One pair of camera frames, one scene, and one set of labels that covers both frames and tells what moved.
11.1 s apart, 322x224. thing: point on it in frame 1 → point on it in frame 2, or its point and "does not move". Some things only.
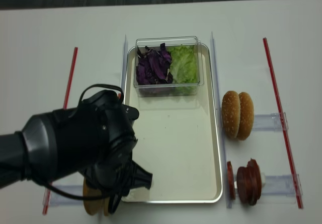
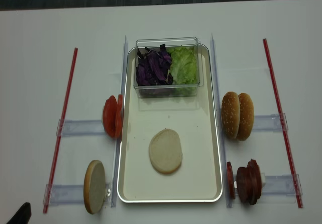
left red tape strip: x=65 y=106 does not move
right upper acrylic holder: x=269 y=122 does not move
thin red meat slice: x=231 y=180 does not move
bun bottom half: x=106 y=201 → x=165 y=151
